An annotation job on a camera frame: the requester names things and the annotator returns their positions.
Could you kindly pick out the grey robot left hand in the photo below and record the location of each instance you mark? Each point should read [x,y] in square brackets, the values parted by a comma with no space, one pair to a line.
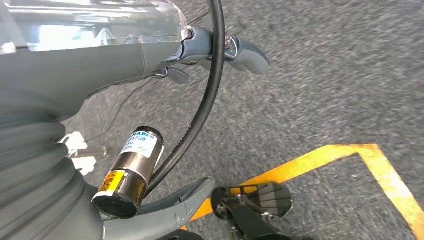
[82,63]

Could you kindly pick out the white blurred floor object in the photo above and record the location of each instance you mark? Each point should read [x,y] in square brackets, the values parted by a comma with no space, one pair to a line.
[78,142]

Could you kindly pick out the labelled metal motor cylinder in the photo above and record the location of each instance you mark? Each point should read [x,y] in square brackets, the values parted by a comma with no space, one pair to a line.
[132,172]

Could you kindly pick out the grey curved robot shell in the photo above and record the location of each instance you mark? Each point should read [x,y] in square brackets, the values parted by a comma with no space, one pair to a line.
[159,218]

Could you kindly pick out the yellow floor tape square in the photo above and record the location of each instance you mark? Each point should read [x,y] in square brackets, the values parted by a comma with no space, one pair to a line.
[331,154]

